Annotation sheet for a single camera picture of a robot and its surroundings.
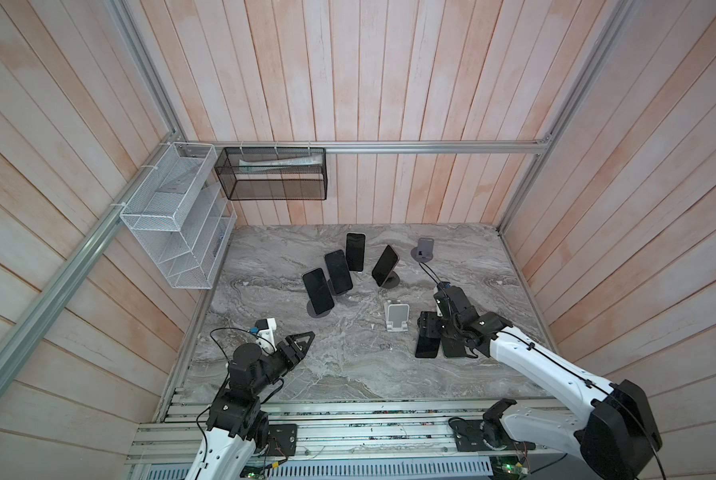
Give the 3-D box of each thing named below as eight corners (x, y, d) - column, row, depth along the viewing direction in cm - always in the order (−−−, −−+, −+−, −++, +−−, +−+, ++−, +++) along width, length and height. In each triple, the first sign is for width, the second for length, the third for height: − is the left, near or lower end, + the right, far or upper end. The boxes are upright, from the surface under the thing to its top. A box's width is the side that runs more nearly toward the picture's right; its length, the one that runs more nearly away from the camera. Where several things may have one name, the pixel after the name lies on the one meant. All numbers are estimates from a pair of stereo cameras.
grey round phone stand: (412, 262, 113) (416, 249, 107) (410, 250, 116) (413, 237, 111) (431, 262, 113) (435, 249, 107) (428, 250, 116) (432, 237, 110)
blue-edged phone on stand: (335, 299, 102) (333, 276, 92) (327, 277, 108) (324, 253, 98) (352, 294, 104) (352, 270, 93) (343, 272, 110) (342, 248, 99)
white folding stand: (386, 331, 95) (387, 323, 90) (384, 310, 99) (385, 301, 95) (409, 331, 95) (411, 323, 90) (406, 310, 99) (408, 301, 95)
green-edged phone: (316, 320, 97) (311, 297, 86) (308, 297, 102) (302, 273, 91) (334, 313, 98) (332, 290, 87) (325, 291, 104) (321, 267, 93)
